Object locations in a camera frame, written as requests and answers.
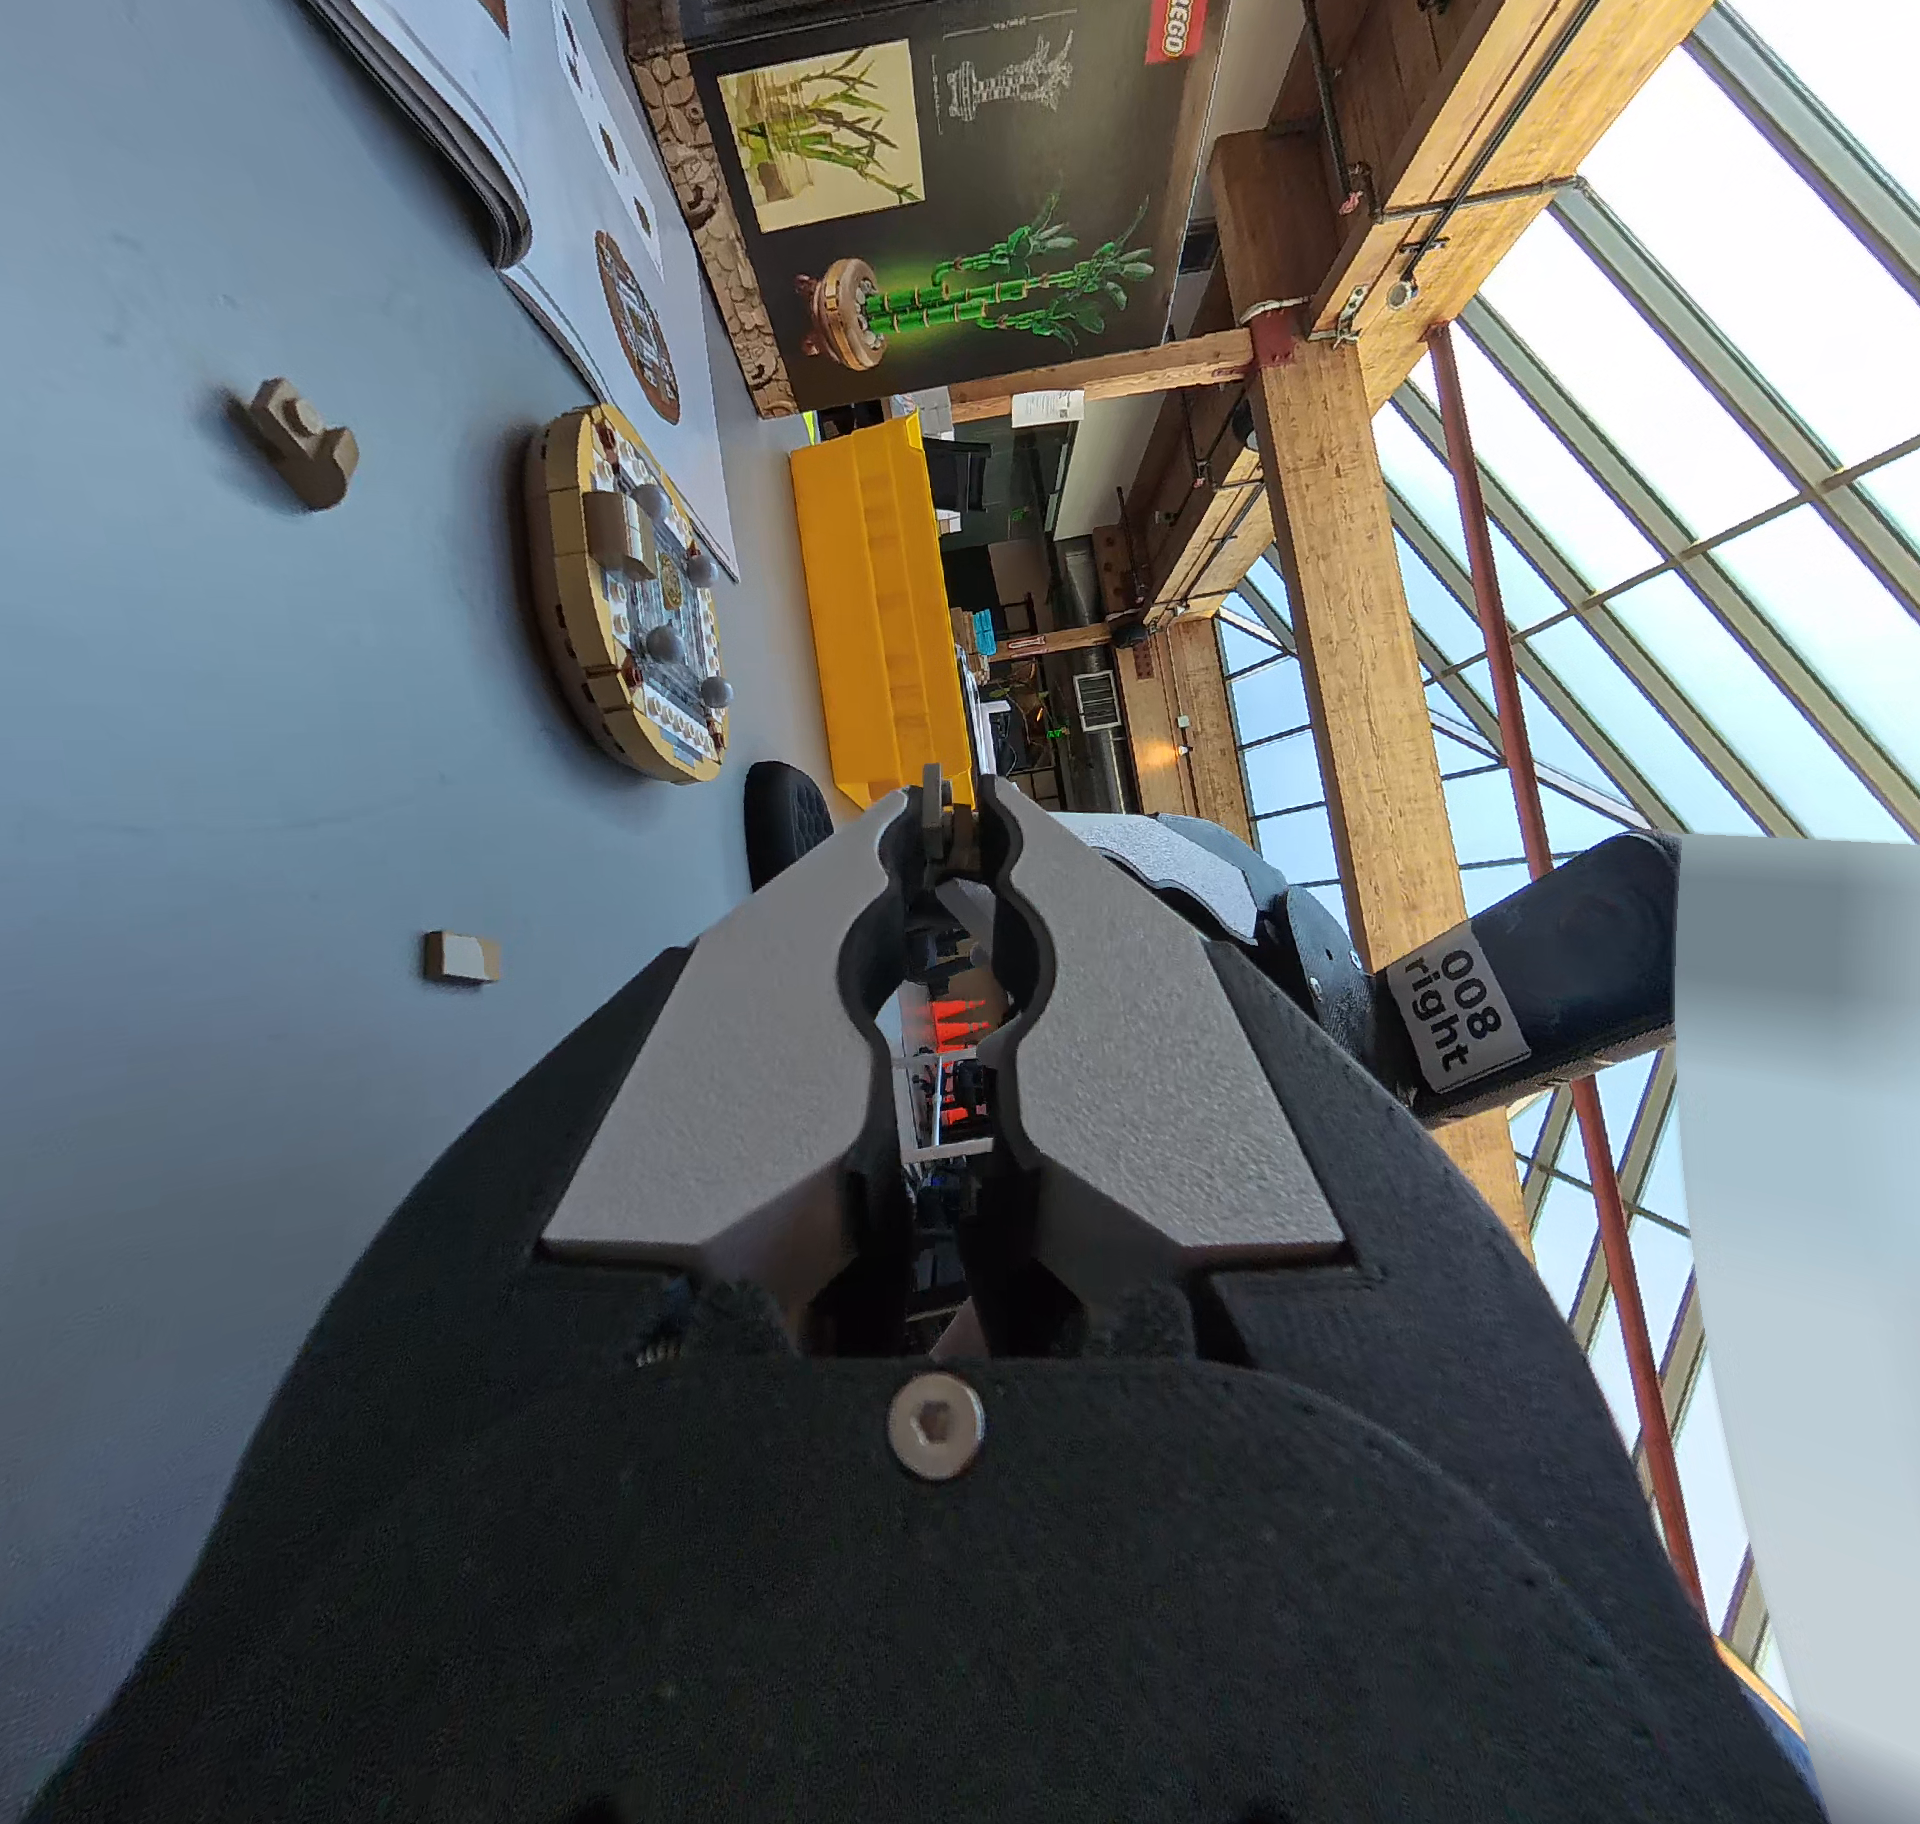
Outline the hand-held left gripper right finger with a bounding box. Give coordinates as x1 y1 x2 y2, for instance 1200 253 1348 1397
974 779 1348 1360

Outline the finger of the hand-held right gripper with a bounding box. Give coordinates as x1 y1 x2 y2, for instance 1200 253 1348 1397
742 759 839 895
1055 810 1262 948

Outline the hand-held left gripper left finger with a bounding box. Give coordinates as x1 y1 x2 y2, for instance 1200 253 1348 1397
540 786 934 1360

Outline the small grey lego piece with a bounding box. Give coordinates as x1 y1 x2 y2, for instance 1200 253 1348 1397
915 763 988 883

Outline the round tan lego base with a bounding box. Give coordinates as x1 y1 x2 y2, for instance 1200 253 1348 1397
523 404 737 786

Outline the tan lego piece with stud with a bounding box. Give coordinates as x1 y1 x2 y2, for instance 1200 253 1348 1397
228 375 363 512

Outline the black lego box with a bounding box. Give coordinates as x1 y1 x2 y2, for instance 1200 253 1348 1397
619 0 1245 420

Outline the lego instruction booklet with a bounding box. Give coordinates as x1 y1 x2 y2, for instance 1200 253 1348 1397
217 0 742 583

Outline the yellow plastic bin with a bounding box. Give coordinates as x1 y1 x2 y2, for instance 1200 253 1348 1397
787 412 980 813

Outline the red pipe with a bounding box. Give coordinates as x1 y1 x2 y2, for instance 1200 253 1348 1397
1425 324 1713 1617

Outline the thin wooden crossbeam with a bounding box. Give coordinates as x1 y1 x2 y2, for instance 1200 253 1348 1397
947 329 1260 426

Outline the black metal rod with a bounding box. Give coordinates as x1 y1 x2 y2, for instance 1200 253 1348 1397
1293 0 1378 216

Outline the wooden ceiling beam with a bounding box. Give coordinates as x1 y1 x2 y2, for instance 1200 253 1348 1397
1207 0 1793 401

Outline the wooden post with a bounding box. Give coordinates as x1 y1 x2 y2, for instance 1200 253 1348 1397
1249 337 1535 1257

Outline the skylight window frame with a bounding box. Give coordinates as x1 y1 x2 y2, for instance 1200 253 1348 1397
1215 0 1920 1706

